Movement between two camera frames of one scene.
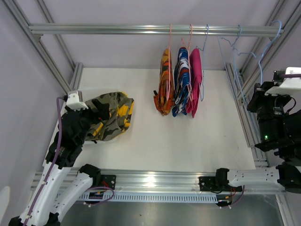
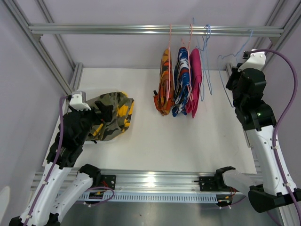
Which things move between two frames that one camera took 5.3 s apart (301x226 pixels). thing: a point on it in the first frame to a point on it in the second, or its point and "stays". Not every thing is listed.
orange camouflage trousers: [165, 99] stays
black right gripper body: [264, 105] to [233, 83]
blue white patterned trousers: [182, 82] stays
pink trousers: [196, 81] stays
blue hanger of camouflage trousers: [275, 37] to [235, 55]
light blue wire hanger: [235, 93] to [206, 59]
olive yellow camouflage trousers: [121, 108] stays
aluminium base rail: [139, 181] stays
